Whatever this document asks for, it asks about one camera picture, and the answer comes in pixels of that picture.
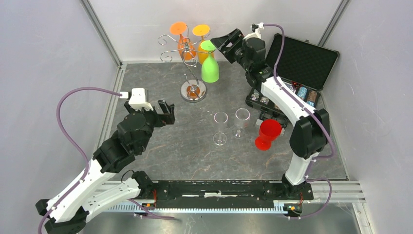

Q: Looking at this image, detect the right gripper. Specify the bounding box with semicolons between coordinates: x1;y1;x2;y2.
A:
211;28;251;72

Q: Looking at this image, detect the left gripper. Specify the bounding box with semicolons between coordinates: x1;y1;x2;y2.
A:
126;99;176;152

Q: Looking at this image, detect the yellow wine glass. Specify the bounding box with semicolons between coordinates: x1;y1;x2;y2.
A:
192;24;217;65

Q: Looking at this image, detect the green wine glass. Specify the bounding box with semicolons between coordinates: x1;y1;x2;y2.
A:
200;40;220;83

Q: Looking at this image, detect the orange wine glass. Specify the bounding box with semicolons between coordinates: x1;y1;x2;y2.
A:
170;21;196;62

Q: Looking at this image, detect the clear wine glass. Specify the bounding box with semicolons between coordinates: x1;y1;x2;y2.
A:
213;112;228;146
234;108;250;139

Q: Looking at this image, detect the red wine glass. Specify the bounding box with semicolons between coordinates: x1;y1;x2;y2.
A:
255;119;282;151

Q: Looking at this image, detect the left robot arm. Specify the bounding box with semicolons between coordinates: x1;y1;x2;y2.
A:
36;100;175;234

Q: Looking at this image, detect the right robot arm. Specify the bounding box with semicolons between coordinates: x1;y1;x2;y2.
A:
210;29;332;199

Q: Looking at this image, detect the chrome wine glass rack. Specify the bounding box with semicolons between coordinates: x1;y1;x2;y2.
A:
158;34;207;103

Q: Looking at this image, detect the black poker chip case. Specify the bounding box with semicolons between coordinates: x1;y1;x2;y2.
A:
245;33;340;128

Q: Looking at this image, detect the grey small block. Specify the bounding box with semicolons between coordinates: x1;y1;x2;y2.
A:
255;119;263;129

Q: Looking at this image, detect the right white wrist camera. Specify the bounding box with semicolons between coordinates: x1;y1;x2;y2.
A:
243;22;264;41

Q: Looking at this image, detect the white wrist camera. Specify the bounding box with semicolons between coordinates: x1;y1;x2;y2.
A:
120;88;154;111
243;22;264;41

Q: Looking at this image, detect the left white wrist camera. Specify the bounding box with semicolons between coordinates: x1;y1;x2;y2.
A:
120;88;154;111

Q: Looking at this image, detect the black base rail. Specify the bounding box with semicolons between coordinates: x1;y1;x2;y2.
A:
96;179;365;217

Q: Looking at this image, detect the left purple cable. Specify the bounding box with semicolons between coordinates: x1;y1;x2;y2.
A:
37;86;130;234

